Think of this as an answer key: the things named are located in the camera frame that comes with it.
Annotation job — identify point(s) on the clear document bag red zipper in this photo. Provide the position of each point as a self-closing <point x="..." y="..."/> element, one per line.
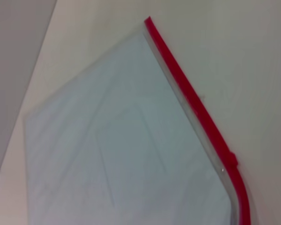
<point x="131" y="140"/>

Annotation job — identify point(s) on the red zipper slider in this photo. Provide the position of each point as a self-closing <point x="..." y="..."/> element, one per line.
<point x="233" y="160"/>

